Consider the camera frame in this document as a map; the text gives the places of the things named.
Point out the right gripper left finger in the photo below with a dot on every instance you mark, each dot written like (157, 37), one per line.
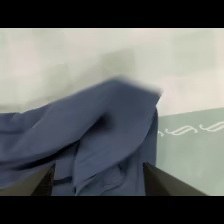
(36, 185)

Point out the blue shirt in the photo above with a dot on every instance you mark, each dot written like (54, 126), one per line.
(100, 133)

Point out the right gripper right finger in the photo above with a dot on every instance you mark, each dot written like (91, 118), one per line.
(165, 184)

